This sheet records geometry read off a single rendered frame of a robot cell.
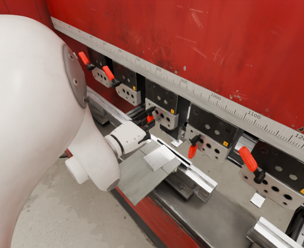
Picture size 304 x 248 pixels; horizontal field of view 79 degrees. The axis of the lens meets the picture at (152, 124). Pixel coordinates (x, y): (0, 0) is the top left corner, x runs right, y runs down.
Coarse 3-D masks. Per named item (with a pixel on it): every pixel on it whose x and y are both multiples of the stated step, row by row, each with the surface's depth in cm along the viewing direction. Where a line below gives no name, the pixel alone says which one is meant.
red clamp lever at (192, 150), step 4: (196, 136) 57; (200, 136) 58; (192, 140) 56; (196, 140) 56; (192, 144) 58; (196, 144) 60; (192, 148) 59; (196, 148) 60; (192, 152) 60; (188, 156) 62; (192, 156) 62
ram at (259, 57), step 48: (48, 0) 92; (96, 0) 64; (144, 0) 49; (192, 0) 40; (240, 0) 34; (288, 0) 29; (96, 48) 80; (144, 48) 58; (192, 48) 46; (240, 48) 38; (288, 48) 32; (192, 96) 54; (240, 96) 43; (288, 96) 36; (288, 144) 40
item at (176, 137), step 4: (160, 124) 79; (160, 128) 80; (164, 128) 78; (180, 128) 71; (164, 132) 81; (168, 132) 77; (172, 132) 75; (176, 132) 73; (180, 132) 73; (172, 136) 77; (176, 136) 74; (180, 136) 75; (176, 140) 77
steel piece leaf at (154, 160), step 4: (152, 152) 84; (156, 152) 84; (160, 152) 84; (148, 156) 82; (152, 156) 82; (156, 156) 82; (160, 156) 82; (164, 156) 82; (144, 160) 79; (148, 160) 80; (152, 160) 80; (156, 160) 80; (160, 160) 80; (164, 160) 80; (168, 160) 80; (148, 164) 77; (152, 164) 79; (156, 164) 79; (160, 164) 79; (152, 168) 75; (156, 168) 78
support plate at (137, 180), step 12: (156, 144) 87; (132, 156) 82; (144, 156) 82; (120, 168) 78; (132, 168) 78; (144, 168) 78; (168, 168) 78; (120, 180) 74; (132, 180) 74; (144, 180) 74; (156, 180) 74; (132, 192) 70; (144, 192) 70
